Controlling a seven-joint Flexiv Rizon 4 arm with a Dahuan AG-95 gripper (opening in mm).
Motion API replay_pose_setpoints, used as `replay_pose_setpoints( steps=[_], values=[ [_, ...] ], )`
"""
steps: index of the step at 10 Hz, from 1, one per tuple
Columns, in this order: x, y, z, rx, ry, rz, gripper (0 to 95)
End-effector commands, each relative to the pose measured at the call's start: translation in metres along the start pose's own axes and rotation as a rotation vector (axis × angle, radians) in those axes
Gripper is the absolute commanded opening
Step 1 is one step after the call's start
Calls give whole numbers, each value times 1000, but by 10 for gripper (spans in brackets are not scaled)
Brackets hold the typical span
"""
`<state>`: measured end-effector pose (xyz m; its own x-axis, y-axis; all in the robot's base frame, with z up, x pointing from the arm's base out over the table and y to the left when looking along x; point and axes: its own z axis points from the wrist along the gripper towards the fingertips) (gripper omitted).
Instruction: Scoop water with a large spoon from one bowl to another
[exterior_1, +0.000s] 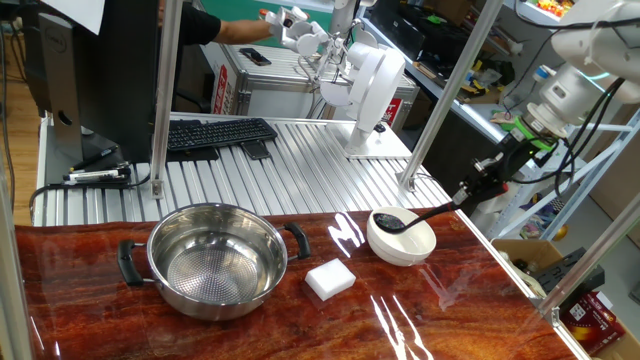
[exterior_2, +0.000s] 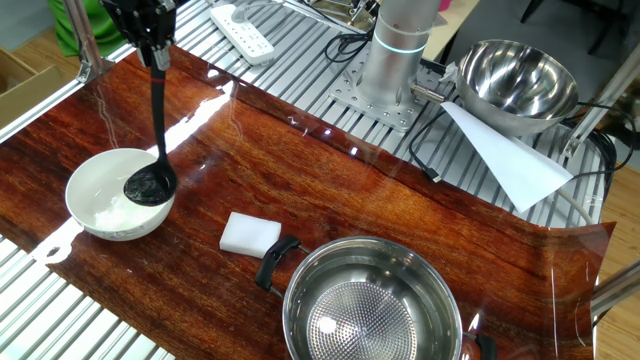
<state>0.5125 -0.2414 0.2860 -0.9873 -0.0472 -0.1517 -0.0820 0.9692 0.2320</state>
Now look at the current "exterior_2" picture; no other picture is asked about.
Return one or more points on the aluminium frame post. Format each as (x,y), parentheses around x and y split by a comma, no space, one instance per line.
(82,35)
(617,290)
(600,108)

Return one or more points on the white power strip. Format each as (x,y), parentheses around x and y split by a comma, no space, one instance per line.
(245,37)

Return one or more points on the white sponge block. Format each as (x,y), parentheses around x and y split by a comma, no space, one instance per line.
(250,235)

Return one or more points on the green cloth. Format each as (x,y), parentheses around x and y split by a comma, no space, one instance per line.
(65,30)

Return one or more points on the white paper sheet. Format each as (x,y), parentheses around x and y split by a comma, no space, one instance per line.
(510,160)

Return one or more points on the red brown woodgrain mat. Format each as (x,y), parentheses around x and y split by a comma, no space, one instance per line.
(375,200)

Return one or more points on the white ceramic bowl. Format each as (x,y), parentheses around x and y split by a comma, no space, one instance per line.
(100,210)

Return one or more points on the black ladle red tip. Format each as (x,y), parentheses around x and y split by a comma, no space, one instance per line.
(159,120)

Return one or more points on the stainless steel mixing bowl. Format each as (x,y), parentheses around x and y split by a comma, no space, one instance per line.
(520,85)

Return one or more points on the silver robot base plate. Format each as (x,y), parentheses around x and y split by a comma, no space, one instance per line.
(350,97)

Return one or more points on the beige wooden board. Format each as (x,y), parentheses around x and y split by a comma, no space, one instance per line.
(450,30)

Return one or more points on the open cardboard box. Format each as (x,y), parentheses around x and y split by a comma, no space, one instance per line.
(25,95)

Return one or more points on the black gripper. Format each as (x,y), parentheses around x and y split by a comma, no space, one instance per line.
(135,17)

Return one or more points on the aluminium frame rail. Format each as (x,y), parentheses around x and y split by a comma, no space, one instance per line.
(35,115)

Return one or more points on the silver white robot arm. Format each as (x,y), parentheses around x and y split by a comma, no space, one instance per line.
(395,55)

